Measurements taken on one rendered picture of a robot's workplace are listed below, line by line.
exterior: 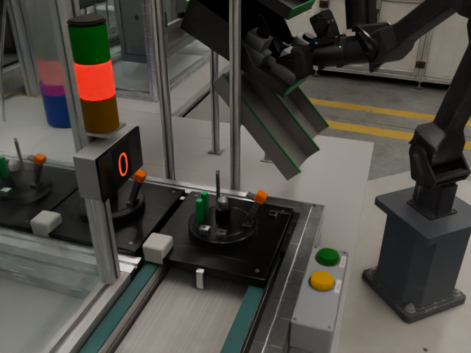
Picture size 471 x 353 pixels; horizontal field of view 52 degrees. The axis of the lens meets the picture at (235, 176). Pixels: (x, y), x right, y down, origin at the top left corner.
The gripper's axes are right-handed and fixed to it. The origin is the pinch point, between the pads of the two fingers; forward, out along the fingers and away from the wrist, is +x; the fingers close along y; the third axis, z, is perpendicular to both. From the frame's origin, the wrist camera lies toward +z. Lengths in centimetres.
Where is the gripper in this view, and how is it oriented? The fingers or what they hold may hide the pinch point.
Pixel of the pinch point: (294, 56)
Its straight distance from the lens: 109.2
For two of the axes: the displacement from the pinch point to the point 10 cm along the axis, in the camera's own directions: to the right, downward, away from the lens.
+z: -1.9, -9.2, -3.5
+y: -5.2, 4.0, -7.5
